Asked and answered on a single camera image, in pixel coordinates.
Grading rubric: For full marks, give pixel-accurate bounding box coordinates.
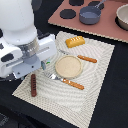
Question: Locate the grey saucepan with handle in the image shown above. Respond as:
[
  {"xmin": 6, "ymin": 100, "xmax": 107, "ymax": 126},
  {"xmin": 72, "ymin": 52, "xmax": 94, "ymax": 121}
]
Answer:
[{"xmin": 79, "ymin": 0, "xmax": 106, "ymax": 25}]

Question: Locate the brown sausage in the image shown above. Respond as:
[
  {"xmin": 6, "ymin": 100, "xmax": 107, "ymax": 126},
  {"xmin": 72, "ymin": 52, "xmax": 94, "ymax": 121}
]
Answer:
[{"xmin": 31, "ymin": 74, "xmax": 37, "ymax": 97}]

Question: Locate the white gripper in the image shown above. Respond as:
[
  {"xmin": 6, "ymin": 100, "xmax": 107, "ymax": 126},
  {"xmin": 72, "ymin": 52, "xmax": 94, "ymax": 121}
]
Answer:
[{"xmin": 0, "ymin": 33, "xmax": 56, "ymax": 80}]

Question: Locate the black burner disc rear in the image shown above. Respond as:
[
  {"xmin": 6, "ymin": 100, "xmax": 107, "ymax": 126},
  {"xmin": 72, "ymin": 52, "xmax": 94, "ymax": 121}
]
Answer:
[{"xmin": 69, "ymin": 0, "xmax": 84, "ymax": 6}]

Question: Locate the fork with wooden handle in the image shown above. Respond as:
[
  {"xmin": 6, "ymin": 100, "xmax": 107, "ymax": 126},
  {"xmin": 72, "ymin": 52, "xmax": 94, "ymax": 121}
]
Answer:
[{"xmin": 44, "ymin": 72, "xmax": 84, "ymax": 90}]

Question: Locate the round wooden plate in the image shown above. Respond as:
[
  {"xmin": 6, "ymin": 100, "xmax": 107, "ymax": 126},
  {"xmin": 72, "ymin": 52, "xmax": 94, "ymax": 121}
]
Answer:
[{"xmin": 55, "ymin": 55, "xmax": 83, "ymax": 79}]

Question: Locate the black burner disc under pan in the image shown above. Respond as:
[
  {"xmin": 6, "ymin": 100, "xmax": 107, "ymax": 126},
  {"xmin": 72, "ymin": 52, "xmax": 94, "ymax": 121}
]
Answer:
[{"xmin": 88, "ymin": 1, "xmax": 104, "ymax": 10}]

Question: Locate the yellow bread loaf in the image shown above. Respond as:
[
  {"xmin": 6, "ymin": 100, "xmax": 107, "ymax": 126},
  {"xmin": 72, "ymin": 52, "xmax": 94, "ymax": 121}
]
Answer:
[{"xmin": 66, "ymin": 36, "xmax": 85, "ymax": 48}]

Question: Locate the knife with wooden handle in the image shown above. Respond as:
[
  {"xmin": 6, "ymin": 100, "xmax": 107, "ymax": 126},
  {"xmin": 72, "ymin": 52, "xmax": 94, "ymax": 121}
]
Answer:
[{"xmin": 58, "ymin": 49, "xmax": 97, "ymax": 63}]

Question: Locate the beige bowl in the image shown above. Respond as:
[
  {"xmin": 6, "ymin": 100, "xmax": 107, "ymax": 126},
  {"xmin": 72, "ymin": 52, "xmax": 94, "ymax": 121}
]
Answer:
[{"xmin": 116, "ymin": 4, "xmax": 128, "ymax": 30}]

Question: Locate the pink stove board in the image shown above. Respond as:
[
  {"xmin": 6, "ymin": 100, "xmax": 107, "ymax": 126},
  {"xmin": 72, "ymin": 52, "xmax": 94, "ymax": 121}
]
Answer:
[{"xmin": 48, "ymin": 0, "xmax": 128, "ymax": 43}]

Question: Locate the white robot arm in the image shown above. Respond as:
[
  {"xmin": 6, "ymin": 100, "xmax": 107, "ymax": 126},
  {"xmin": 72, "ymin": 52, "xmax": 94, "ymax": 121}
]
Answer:
[{"xmin": 0, "ymin": 0, "xmax": 56, "ymax": 80}]

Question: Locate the striped beige placemat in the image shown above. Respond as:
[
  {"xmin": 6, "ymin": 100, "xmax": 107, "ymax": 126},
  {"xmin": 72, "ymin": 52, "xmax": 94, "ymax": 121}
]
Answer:
[{"xmin": 13, "ymin": 31, "xmax": 114, "ymax": 128}]

